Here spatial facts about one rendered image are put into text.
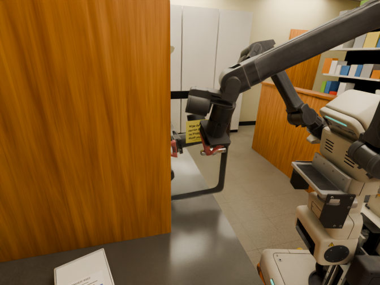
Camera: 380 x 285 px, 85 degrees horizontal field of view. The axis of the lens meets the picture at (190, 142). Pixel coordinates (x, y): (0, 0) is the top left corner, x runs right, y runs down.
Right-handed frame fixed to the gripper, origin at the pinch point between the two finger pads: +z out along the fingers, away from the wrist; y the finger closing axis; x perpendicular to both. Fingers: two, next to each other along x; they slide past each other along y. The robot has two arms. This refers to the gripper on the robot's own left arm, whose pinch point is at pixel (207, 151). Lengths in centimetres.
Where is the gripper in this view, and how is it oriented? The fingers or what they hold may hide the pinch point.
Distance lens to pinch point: 67.8
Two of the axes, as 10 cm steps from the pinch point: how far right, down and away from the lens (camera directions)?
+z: -1.7, 6.8, 7.2
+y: 2.7, 7.3, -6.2
